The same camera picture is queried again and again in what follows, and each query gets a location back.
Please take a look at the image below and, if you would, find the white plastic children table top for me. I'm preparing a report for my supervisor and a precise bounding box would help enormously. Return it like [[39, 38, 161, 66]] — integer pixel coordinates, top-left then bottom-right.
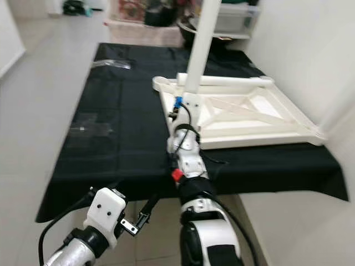
[[153, 73, 327, 151]]

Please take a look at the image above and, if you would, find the black tablecloth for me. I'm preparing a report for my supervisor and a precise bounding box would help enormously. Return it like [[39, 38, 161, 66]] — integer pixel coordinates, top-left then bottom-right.
[[36, 43, 349, 223]]

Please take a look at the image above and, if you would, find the clear plastic film scrap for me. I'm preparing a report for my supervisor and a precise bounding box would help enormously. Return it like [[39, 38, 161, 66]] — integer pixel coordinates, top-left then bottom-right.
[[92, 59, 133, 70]]

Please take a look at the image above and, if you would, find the black wok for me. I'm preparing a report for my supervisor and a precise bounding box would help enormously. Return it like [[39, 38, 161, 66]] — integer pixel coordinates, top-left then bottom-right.
[[177, 19, 234, 48]]

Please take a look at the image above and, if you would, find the patterned beige cloth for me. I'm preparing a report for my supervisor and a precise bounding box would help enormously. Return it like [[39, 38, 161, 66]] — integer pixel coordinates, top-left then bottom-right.
[[104, 19, 186, 47]]

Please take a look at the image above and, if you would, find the black plastic bag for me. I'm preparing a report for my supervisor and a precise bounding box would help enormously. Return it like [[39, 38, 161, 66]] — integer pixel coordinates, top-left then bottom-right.
[[144, 3, 181, 27]]

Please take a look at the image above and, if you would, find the box with red print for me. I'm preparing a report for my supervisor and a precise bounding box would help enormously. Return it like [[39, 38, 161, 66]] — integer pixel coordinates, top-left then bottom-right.
[[116, 0, 145, 23]]

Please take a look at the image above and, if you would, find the black round floor object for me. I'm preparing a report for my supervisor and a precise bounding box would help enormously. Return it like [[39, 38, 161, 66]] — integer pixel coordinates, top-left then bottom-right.
[[62, 0, 84, 16]]

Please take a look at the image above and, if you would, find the black cable with blue plug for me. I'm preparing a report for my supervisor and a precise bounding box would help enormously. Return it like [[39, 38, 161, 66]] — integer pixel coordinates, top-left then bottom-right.
[[173, 97, 228, 178]]

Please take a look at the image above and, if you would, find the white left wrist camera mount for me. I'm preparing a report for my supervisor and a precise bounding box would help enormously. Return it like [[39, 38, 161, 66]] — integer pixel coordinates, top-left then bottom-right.
[[83, 187, 127, 247]]

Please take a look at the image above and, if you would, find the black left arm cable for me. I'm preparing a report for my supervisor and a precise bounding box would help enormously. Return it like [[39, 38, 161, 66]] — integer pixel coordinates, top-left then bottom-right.
[[38, 191, 95, 265]]

